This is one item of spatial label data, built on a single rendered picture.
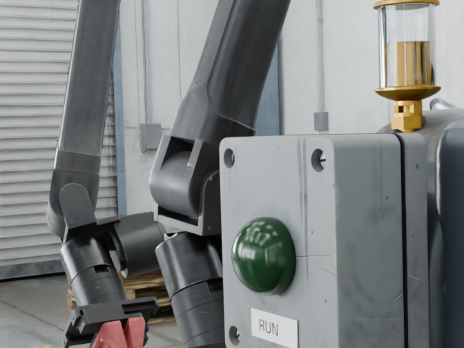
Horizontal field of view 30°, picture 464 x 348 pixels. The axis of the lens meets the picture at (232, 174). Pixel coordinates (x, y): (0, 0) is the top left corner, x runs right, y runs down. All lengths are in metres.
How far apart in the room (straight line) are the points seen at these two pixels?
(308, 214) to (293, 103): 8.70
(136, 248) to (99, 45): 0.29
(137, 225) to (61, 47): 7.33
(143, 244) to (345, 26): 7.41
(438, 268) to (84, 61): 0.86
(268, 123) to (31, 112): 2.43
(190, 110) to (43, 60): 7.53
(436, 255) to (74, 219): 0.74
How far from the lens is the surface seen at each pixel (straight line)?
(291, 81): 9.03
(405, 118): 0.38
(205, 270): 0.76
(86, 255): 1.03
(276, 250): 0.32
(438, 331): 0.34
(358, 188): 0.31
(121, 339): 0.97
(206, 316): 0.75
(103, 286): 1.01
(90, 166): 1.07
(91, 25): 1.18
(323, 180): 0.30
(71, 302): 6.61
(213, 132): 0.74
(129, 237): 1.05
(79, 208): 1.04
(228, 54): 0.76
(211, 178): 0.73
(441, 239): 0.34
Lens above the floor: 1.33
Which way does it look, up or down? 3 degrees down
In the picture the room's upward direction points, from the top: 2 degrees counter-clockwise
